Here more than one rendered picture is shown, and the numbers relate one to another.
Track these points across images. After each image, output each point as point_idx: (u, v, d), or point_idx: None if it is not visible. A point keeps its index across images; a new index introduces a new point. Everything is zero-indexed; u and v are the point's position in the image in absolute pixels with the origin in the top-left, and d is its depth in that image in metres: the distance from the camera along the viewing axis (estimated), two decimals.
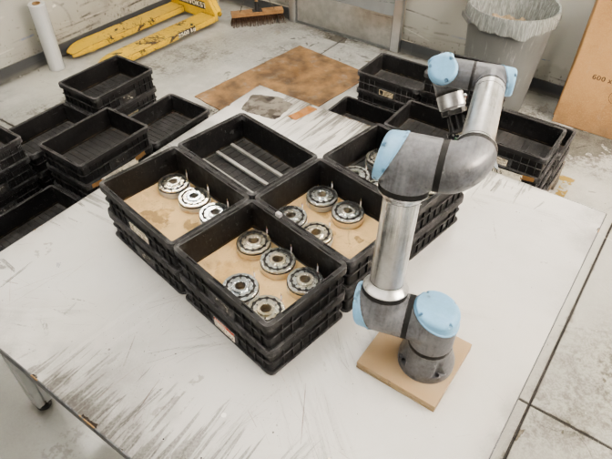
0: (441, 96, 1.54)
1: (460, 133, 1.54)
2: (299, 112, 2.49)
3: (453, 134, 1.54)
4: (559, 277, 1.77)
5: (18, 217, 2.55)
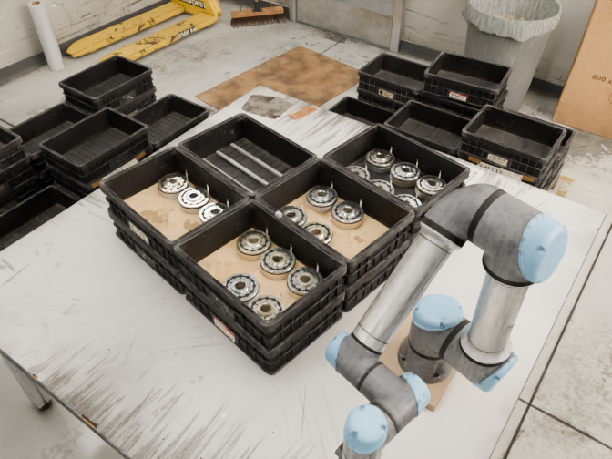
0: None
1: None
2: (299, 112, 2.49)
3: None
4: (559, 277, 1.77)
5: (18, 217, 2.55)
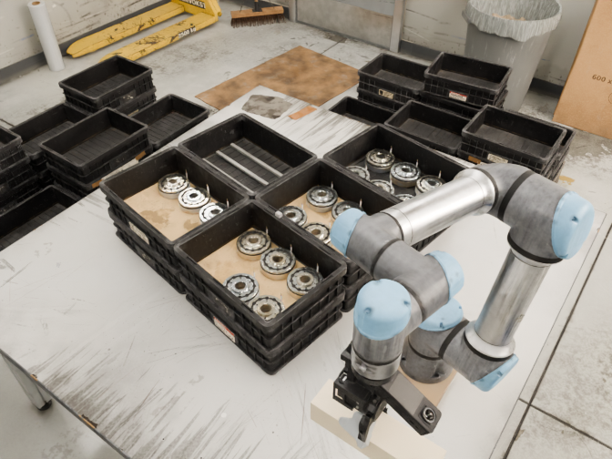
0: None
1: None
2: (299, 112, 2.49)
3: None
4: (559, 277, 1.77)
5: (18, 217, 2.55)
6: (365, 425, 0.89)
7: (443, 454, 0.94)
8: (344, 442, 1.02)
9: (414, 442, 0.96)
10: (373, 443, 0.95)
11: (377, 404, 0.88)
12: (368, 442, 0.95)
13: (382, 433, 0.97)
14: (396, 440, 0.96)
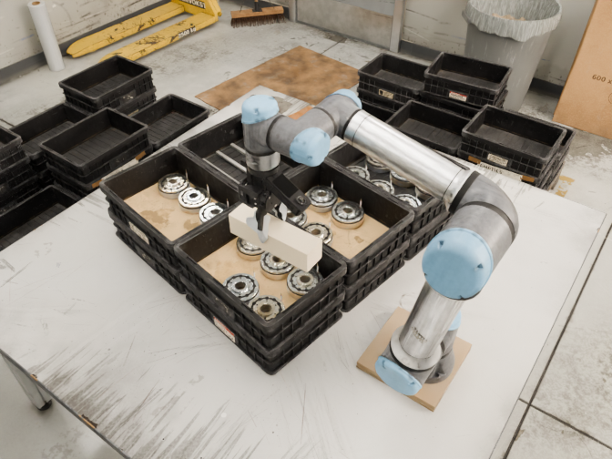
0: None
1: None
2: (299, 112, 2.49)
3: None
4: (559, 277, 1.77)
5: (18, 217, 2.55)
6: (260, 213, 1.27)
7: (319, 241, 1.31)
8: (254, 244, 1.39)
9: (300, 235, 1.33)
10: (270, 236, 1.33)
11: (267, 197, 1.26)
12: (266, 234, 1.32)
13: (278, 230, 1.34)
14: (287, 234, 1.33)
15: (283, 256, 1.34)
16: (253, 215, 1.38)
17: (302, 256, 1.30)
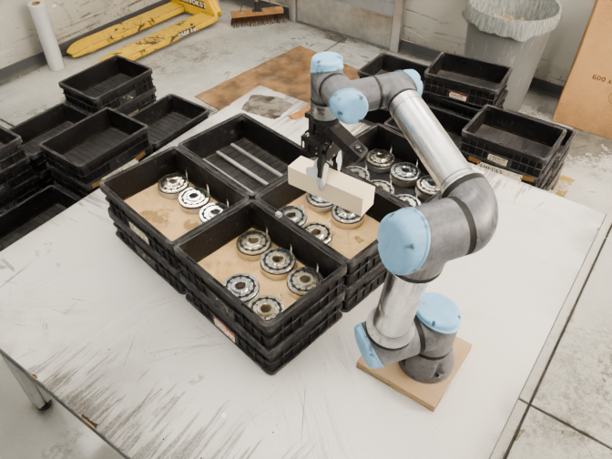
0: None
1: None
2: (299, 112, 2.49)
3: None
4: (559, 277, 1.77)
5: (18, 217, 2.55)
6: (321, 161, 1.41)
7: (372, 188, 1.46)
8: (311, 193, 1.54)
9: (354, 183, 1.47)
10: (328, 183, 1.47)
11: (328, 146, 1.40)
12: (324, 182, 1.47)
13: (334, 179, 1.49)
14: (342, 182, 1.48)
15: (339, 202, 1.49)
16: (311, 167, 1.53)
17: (358, 200, 1.44)
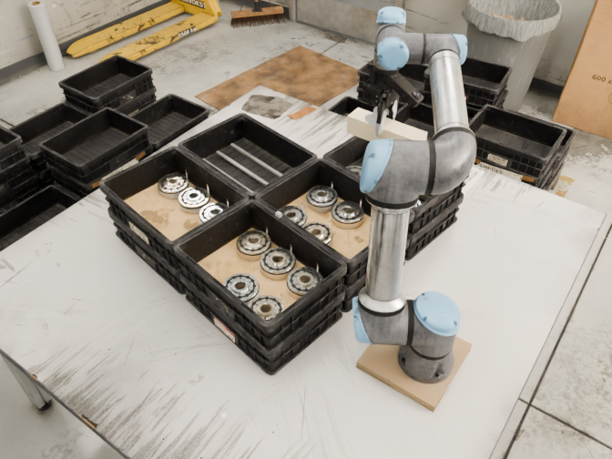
0: None
1: None
2: (299, 112, 2.49)
3: None
4: (559, 277, 1.77)
5: (18, 217, 2.55)
6: (381, 107, 1.59)
7: (425, 133, 1.63)
8: (368, 140, 1.71)
9: (409, 129, 1.65)
10: (385, 129, 1.65)
11: (388, 93, 1.58)
12: (382, 127, 1.65)
13: (391, 127, 1.66)
14: (398, 128, 1.65)
15: None
16: None
17: None
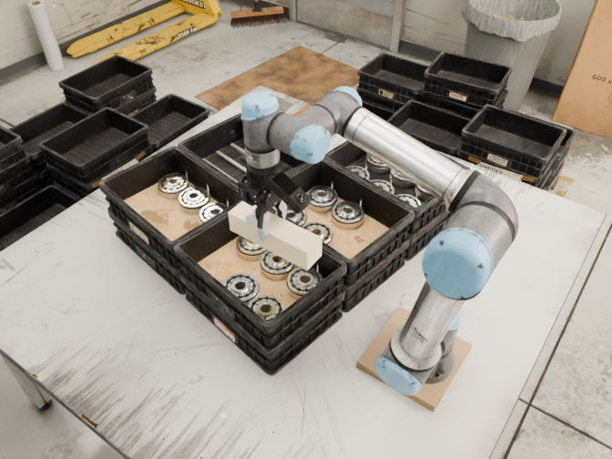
0: None
1: None
2: (299, 112, 2.49)
3: None
4: (559, 277, 1.77)
5: (18, 217, 2.55)
6: (260, 211, 1.26)
7: (319, 239, 1.31)
8: (253, 242, 1.38)
9: (300, 233, 1.32)
10: (270, 234, 1.32)
11: (267, 194, 1.25)
12: (266, 232, 1.32)
13: (278, 229, 1.33)
14: (287, 232, 1.32)
15: (283, 254, 1.34)
16: (253, 213, 1.37)
17: (302, 254, 1.29)
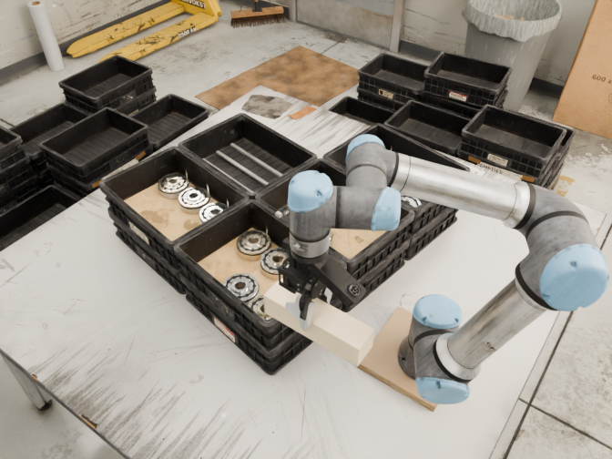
0: None
1: None
2: (299, 112, 2.49)
3: None
4: None
5: (18, 217, 2.55)
6: (304, 302, 1.08)
7: (372, 331, 1.12)
8: (292, 329, 1.20)
9: (348, 322, 1.14)
10: (314, 323, 1.14)
11: (313, 283, 1.07)
12: (309, 322, 1.14)
13: (322, 317, 1.15)
14: (333, 321, 1.14)
15: (329, 346, 1.15)
16: (292, 296, 1.19)
17: (352, 350, 1.11)
